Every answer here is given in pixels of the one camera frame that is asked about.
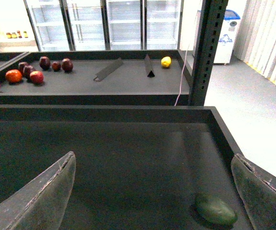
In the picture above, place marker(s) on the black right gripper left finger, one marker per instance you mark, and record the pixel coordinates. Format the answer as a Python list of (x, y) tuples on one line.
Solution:
[(41, 204)]

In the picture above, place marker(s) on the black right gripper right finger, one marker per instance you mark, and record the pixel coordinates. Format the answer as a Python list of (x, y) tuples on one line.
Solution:
[(257, 190)]

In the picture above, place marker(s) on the red yellow apple in group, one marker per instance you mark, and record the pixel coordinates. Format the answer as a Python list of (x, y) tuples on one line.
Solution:
[(37, 77)]

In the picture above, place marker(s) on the dark apple centre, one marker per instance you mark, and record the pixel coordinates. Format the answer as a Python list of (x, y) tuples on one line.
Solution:
[(27, 70)]

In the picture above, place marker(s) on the small dark red apple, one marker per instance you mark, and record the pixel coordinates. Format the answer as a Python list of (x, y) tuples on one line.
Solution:
[(56, 66)]

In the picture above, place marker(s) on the dark apple back left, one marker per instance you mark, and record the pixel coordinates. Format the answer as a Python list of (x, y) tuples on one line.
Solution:
[(21, 66)]

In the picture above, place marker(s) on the dark apple right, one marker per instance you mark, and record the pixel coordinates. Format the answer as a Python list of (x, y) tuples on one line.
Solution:
[(67, 65)]

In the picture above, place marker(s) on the dark apple back top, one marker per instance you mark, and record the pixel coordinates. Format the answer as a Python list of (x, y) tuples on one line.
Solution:
[(44, 63)]

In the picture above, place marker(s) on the green avocado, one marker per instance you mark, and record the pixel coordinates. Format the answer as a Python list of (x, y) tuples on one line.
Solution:
[(214, 210)]

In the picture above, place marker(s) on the near black display tray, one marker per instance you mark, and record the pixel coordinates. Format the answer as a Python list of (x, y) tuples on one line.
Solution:
[(137, 167)]

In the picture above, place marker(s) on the orange tomato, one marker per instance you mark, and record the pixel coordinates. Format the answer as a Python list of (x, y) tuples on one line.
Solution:
[(13, 76)]

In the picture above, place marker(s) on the black produce display tray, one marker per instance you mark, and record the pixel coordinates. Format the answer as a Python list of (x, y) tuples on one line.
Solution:
[(128, 85)]

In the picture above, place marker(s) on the white chest freezer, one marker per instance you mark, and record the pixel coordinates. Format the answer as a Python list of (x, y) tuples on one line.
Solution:
[(227, 37)]

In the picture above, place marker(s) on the yellow lemon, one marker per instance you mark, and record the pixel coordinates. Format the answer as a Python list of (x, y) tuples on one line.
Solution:
[(166, 62)]

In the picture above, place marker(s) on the black divider right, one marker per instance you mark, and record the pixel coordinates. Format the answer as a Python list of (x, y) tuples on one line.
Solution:
[(148, 67)]

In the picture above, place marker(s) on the shelf with sauce bottles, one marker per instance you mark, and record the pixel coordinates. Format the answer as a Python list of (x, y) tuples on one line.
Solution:
[(16, 32)]

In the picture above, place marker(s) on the glass door display fridge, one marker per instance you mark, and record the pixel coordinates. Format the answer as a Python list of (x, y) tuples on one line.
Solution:
[(83, 25)]

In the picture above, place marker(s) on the black right rack post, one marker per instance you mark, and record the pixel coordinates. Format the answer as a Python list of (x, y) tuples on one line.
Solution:
[(210, 24)]

